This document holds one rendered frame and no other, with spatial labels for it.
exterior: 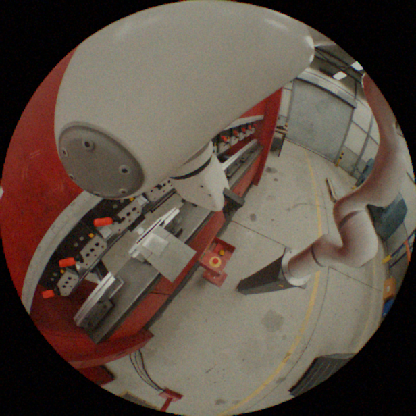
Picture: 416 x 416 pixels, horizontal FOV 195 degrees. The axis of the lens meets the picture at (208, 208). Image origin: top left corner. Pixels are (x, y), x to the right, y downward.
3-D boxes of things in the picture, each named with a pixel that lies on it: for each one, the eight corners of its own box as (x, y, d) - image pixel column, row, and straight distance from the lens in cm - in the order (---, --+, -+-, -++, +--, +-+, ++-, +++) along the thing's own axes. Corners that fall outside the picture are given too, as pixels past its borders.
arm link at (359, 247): (326, 239, 64) (364, 202, 54) (336, 281, 61) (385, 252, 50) (307, 240, 55) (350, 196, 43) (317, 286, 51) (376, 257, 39)
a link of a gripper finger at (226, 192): (200, 182, 21) (207, 198, 25) (244, 197, 18) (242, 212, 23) (203, 177, 21) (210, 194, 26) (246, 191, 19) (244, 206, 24)
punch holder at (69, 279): (67, 297, 70) (37, 284, 63) (62, 282, 75) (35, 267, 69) (81, 277, 62) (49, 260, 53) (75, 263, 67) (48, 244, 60)
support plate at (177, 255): (172, 282, 58) (171, 282, 57) (136, 248, 70) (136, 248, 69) (196, 252, 59) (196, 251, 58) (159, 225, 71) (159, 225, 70)
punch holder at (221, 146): (219, 153, 92) (221, 132, 87) (209, 151, 96) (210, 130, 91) (228, 148, 104) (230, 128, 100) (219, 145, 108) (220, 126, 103)
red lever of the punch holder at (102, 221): (95, 223, 42) (122, 219, 45) (92, 216, 46) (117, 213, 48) (95, 227, 43) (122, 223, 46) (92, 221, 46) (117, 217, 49)
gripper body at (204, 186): (147, 168, 20) (179, 202, 27) (199, 179, 13) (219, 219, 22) (175, 138, 24) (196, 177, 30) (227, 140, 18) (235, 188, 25)
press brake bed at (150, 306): (148, 329, 176) (99, 344, 111) (136, 317, 181) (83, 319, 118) (252, 184, 270) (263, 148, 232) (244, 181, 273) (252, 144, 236)
